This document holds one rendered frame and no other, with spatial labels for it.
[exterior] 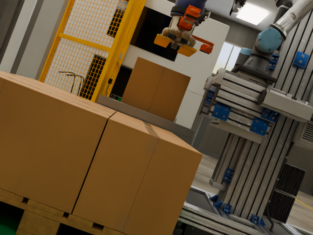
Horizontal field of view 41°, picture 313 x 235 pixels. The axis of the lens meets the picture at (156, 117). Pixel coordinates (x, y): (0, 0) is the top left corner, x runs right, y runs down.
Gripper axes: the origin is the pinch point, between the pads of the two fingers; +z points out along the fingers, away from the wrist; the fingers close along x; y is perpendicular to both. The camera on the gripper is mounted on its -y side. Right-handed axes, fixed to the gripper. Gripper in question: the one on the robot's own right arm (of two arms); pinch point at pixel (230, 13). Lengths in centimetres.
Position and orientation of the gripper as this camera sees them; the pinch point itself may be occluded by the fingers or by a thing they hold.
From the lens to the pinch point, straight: 327.9
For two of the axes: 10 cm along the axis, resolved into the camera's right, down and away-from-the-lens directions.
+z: -3.6, 9.3, 0.1
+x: 0.0, -0.1, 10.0
